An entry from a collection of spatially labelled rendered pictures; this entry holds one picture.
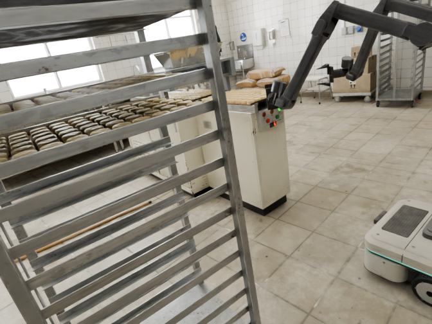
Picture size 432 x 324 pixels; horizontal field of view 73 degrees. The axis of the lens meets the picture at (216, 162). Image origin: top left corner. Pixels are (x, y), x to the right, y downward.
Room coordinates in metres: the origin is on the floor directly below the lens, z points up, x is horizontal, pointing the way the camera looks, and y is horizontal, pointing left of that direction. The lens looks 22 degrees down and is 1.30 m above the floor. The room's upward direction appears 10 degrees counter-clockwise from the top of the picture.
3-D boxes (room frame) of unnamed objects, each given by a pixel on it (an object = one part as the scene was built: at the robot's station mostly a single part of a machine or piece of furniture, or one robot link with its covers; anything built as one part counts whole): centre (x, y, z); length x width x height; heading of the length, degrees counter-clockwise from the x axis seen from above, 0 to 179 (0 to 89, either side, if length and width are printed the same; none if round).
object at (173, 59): (2.72, 0.06, 1.25); 0.56 x 0.29 x 0.14; 125
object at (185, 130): (3.11, 0.33, 0.42); 1.28 x 0.72 x 0.84; 35
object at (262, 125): (2.00, -0.44, 0.77); 0.24 x 0.04 x 0.14; 125
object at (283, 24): (6.31, -1.84, 1.37); 0.27 x 0.02 x 0.40; 41
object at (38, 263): (1.04, 0.44, 0.69); 0.64 x 0.03 x 0.03; 122
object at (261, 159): (2.30, -0.23, 0.45); 0.70 x 0.34 x 0.90; 35
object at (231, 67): (2.72, 0.06, 1.01); 0.72 x 0.33 x 0.34; 125
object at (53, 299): (1.04, 0.44, 0.51); 0.64 x 0.03 x 0.03; 122
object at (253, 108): (2.72, 0.24, 0.87); 2.01 x 0.03 x 0.07; 35
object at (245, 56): (6.95, -1.05, 0.93); 0.99 x 0.38 x 1.09; 41
